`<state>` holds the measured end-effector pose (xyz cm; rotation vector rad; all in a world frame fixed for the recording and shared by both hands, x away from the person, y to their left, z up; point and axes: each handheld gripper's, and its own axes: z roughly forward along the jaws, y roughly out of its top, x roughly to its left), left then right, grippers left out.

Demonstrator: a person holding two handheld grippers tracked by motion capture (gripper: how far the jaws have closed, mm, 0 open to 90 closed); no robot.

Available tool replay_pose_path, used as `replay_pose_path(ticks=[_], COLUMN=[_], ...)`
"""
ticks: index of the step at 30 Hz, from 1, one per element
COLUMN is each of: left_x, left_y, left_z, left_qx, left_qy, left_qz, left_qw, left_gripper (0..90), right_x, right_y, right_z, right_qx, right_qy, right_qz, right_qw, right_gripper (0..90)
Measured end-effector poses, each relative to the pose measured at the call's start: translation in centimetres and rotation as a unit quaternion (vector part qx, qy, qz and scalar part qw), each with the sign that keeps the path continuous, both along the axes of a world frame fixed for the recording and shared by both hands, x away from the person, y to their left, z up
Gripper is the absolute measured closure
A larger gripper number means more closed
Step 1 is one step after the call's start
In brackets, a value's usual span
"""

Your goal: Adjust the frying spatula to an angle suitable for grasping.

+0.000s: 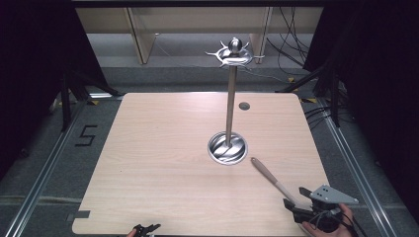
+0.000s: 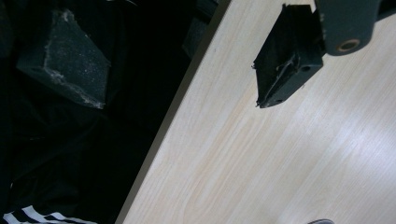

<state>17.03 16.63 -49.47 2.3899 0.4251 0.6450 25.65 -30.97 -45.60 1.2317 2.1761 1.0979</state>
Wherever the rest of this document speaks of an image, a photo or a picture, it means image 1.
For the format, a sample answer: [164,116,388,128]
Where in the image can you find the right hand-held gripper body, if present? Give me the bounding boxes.
[292,184,360,233]

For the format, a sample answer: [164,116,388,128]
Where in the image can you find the tan handled kitchen utensil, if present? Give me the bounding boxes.
[250,156,312,212]

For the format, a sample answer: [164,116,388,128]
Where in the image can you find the steel utensil rack stand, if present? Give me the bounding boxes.
[205,37,266,166]

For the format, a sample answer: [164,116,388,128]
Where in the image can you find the person's right hand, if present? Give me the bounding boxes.
[300,202,356,237]

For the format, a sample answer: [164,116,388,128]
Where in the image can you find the black tripod stand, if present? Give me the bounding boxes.
[276,60,345,128]
[48,67,124,133]

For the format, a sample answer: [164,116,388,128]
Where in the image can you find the black tape floor number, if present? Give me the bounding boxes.
[74,124,99,148]

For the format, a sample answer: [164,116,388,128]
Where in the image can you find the black curtain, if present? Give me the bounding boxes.
[0,0,112,181]
[301,0,419,226]

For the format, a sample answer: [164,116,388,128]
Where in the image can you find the beige wooden cabinet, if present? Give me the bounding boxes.
[75,7,324,65]

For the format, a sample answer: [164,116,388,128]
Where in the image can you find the aluminium floor rail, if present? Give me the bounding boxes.
[2,98,87,237]
[315,98,411,237]

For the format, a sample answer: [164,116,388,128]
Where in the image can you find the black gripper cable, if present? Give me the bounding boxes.
[310,207,370,237]

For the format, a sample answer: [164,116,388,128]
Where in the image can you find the black floor cables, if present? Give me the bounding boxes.
[303,104,335,130]

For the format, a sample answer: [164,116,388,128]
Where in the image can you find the bundle of black cables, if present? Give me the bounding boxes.
[266,7,314,68]

